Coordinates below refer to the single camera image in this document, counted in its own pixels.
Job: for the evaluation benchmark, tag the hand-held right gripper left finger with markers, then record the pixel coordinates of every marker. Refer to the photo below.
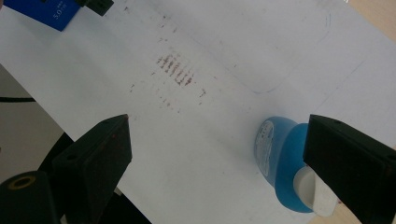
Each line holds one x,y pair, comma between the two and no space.
93,168

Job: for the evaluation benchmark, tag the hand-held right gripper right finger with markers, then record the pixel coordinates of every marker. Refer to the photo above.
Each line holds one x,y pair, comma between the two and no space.
355,168

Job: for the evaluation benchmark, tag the blue tube with white cap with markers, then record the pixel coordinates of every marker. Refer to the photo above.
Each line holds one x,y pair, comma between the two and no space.
286,161

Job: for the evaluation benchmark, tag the blue cardboard box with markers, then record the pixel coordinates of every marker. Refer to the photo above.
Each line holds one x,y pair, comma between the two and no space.
46,11

